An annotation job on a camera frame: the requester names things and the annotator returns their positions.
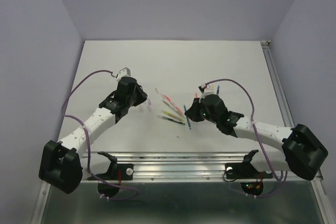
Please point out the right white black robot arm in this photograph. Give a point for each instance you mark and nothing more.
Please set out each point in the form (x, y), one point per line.
(298, 149)

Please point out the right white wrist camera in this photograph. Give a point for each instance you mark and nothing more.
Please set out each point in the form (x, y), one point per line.
(205, 90)

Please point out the pink pen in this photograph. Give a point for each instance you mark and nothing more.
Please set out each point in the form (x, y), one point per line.
(171, 103)

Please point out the aluminium rail frame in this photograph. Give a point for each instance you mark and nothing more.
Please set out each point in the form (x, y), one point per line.
(186, 188)

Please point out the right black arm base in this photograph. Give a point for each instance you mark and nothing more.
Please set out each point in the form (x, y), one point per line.
(245, 170)

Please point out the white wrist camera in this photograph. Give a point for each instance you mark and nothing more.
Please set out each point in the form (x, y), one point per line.
(125, 72)
(205, 90)

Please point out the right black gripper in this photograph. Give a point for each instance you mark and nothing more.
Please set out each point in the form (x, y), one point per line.
(191, 112)

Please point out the right side aluminium rail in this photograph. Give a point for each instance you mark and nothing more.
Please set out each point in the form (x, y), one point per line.
(280, 95)

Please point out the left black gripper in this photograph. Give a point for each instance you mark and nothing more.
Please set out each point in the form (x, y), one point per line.
(142, 95)

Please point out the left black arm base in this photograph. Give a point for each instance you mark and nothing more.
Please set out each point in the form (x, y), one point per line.
(110, 174)

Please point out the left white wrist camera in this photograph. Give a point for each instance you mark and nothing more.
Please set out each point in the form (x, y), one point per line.
(125, 72)

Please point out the green tipped black pen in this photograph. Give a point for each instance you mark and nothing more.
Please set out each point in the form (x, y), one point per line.
(170, 119)

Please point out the yellow pen on table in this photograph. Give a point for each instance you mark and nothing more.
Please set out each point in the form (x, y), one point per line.
(172, 115)

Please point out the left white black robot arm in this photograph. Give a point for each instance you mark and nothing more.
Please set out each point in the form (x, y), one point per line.
(66, 163)

